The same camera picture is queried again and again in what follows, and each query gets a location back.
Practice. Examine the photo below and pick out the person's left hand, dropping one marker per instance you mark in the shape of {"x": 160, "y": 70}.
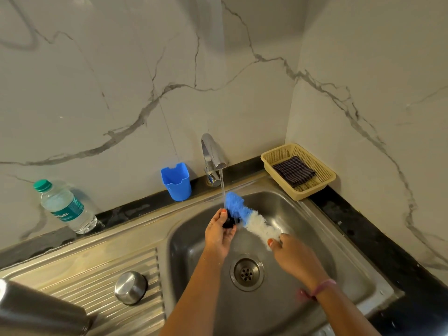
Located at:
{"x": 217, "y": 237}

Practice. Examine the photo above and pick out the person's right hand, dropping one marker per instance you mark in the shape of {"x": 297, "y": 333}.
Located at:
{"x": 301, "y": 260}

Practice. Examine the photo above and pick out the black stopper lid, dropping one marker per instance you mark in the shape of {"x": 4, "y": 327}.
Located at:
{"x": 230, "y": 223}

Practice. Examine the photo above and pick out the blue white bottle brush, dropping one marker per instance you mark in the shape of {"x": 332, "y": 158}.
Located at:
{"x": 252, "y": 220}

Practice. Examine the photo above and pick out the steel cup cap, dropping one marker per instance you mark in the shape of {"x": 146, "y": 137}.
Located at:
{"x": 130, "y": 287}

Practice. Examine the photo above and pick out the stainless steel flask body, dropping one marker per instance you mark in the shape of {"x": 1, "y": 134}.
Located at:
{"x": 38, "y": 311}

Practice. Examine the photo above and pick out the person's left forearm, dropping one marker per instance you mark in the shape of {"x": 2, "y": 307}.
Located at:
{"x": 196, "y": 297}

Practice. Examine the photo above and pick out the clear plastic water bottle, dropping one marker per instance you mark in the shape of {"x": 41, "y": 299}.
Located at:
{"x": 64, "y": 206}

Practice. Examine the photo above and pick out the stainless steel sink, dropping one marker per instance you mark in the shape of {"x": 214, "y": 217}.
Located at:
{"x": 332, "y": 241}

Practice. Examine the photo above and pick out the blue plastic brush holder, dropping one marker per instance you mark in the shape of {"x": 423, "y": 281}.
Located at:
{"x": 176, "y": 183}

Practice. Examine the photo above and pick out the yellow plastic basket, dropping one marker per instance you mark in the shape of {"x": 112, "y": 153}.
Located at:
{"x": 323, "y": 185}

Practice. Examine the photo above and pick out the chrome faucet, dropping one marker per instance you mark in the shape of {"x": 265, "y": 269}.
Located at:
{"x": 211, "y": 150}

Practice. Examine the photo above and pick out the dark checked cloth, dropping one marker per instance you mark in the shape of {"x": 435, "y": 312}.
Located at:
{"x": 294, "y": 171}

